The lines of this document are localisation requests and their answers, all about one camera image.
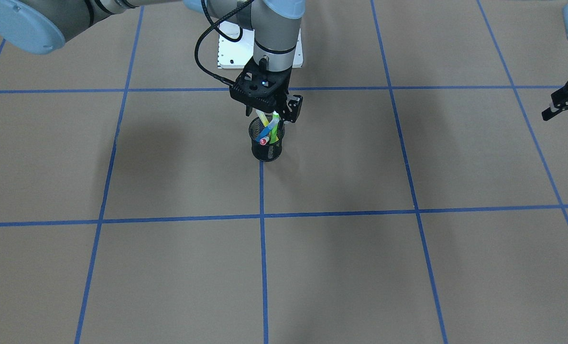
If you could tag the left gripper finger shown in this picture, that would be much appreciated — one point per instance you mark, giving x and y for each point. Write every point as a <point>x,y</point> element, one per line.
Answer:
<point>552,111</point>

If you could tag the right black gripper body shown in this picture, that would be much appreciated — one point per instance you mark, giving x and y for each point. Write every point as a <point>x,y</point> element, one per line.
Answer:
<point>294,106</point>

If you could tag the blue marker pen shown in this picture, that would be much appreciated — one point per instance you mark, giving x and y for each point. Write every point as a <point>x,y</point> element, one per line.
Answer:
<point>267,130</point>

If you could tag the red capped white marker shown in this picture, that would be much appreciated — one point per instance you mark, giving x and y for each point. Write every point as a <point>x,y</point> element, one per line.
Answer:
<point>264,140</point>

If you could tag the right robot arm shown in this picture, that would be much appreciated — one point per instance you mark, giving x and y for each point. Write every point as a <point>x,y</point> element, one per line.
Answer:
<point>248,45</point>

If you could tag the yellow highlighter pen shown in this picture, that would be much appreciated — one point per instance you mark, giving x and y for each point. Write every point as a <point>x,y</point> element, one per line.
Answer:
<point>263,118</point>

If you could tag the green highlighter pen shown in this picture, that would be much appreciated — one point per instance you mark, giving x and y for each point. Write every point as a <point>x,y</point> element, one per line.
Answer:
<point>274,135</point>

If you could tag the black mesh pen cup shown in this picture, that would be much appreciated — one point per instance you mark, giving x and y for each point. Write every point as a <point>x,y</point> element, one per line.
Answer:
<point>266,145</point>

